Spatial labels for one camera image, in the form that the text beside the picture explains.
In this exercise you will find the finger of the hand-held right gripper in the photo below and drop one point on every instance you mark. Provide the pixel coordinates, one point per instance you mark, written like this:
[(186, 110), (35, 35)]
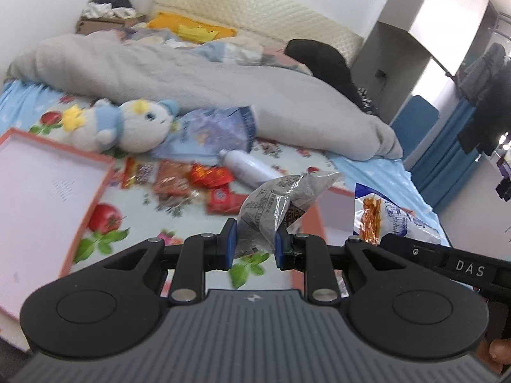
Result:
[(415, 253)]

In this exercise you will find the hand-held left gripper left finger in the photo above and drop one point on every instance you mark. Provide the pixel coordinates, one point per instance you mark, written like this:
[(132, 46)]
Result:
[(229, 243)]

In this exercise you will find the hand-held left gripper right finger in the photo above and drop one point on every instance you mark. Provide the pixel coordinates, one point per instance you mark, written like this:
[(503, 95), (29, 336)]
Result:
[(280, 247)]

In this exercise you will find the white and blue snack packet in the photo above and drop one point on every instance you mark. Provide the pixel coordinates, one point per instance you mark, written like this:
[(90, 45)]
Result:
[(395, 215)]

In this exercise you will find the grey foil snack packet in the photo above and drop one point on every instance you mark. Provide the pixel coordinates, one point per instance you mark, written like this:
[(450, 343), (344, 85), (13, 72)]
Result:
[(271, 203)]

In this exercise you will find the shallow white box orange rim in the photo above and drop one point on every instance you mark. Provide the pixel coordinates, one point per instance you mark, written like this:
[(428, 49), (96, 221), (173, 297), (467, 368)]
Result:
[(48, 187)]

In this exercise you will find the person's right hand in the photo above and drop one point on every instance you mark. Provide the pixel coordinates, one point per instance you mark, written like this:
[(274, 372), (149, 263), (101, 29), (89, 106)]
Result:
[(501, 355)]

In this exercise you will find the flat red snack packet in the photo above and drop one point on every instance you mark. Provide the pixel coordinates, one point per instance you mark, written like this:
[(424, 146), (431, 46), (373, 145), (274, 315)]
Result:
[(225, 199)]

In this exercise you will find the bright red snack packet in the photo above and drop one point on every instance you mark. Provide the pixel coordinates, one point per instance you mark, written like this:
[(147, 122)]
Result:
[(209, 175)]

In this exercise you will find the white bottle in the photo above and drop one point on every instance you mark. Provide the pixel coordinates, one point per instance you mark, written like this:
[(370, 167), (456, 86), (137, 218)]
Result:
[(247, 167)]

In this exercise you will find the orange-red snack packet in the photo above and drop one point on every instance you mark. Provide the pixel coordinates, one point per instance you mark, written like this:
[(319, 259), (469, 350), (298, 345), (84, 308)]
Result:
[(173, 183)]

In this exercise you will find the blue curtain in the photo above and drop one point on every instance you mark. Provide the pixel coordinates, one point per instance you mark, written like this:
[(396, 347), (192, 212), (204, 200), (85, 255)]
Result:
[(447, 159)]

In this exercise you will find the fruit print sheet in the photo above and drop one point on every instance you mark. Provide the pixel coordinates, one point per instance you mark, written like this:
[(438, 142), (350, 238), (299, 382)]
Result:
[(131, 207)]

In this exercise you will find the large blue snack bag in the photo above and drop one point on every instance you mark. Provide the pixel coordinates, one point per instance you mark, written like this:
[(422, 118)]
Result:
[(211, 131)]

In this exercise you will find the purple and red snack packet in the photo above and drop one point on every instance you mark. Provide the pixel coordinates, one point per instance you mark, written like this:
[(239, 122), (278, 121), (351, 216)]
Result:
[(139, 173)]

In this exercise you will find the blue chair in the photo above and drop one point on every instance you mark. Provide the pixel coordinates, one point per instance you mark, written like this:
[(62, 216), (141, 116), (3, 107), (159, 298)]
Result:
[(415, 127)]

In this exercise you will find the white and blue plush toy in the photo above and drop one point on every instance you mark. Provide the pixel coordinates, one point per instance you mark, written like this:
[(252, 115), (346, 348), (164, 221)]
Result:
[(135, 127)]

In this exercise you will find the grey duvet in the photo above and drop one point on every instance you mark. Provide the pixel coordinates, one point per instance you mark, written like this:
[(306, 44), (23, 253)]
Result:
[(239, 87)]

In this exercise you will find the hanging dark clothes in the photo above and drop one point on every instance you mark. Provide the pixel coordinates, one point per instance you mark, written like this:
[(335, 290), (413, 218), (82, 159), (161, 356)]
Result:
[(487, 103)]

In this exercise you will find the black jacket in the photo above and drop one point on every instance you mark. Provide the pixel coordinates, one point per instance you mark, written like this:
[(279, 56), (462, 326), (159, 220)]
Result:
[(323, 64)]

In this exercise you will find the yellow pillow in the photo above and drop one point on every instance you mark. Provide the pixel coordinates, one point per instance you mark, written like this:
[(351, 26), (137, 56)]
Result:
[(187, 28)]

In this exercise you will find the cream quilted headboard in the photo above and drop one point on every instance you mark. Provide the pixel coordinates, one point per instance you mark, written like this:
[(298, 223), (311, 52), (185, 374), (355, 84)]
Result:
[(259, 4)]

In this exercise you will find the white overhead cabinet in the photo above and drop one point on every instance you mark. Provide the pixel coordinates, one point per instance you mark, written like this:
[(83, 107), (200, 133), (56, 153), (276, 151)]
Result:
[(439, 4)]

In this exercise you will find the cardboard box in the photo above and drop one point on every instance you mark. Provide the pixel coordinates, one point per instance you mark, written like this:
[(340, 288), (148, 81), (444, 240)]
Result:
[(103, 24)]

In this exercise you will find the pile of clothes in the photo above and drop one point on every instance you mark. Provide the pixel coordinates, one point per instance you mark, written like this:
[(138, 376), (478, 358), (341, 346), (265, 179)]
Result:
[(107, 4)]

